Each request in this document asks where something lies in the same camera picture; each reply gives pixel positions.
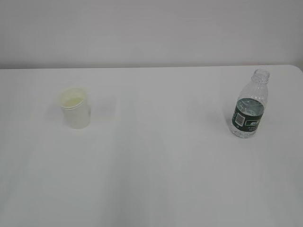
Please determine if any white paper cup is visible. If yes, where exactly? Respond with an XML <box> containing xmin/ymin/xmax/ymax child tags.
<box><xmin>60</xmin><ymin>87</ymin><xmax>90</xmax><ymax>129</ymax></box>

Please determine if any clear green-label water bottle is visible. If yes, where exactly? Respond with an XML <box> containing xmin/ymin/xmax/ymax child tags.
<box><xmin>230</xmin><ymin>69</ymin><xmax>270</xmax><ymax>139</ymax></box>

